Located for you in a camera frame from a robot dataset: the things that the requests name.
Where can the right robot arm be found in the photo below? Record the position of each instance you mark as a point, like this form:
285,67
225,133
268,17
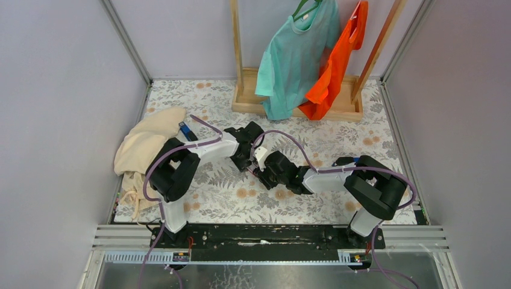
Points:
376,188

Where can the teal t-shirt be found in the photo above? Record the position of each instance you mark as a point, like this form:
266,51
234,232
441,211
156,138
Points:
291,62

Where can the blue stapler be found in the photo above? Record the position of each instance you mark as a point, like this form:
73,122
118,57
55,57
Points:
343,161
187,132

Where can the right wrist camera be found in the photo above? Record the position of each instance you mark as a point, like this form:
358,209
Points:
260,155

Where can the wooden clothes rack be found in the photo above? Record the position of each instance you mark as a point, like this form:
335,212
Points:
348,105

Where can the green hanger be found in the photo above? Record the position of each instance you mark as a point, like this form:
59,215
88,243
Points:
302,10

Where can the floral table mat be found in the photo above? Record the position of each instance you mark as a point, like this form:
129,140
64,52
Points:
220,193

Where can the beige cloth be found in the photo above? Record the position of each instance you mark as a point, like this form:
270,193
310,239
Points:
137,152

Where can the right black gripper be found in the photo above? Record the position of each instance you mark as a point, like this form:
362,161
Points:
263,179

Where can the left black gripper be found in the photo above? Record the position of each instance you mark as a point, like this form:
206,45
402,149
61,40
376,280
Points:
240,165

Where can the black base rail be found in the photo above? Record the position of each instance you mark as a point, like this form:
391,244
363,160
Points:
217,242

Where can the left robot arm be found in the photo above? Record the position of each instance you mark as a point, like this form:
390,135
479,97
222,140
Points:
173,169

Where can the orange t-shirt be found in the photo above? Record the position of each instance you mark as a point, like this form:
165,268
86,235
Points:
321,96

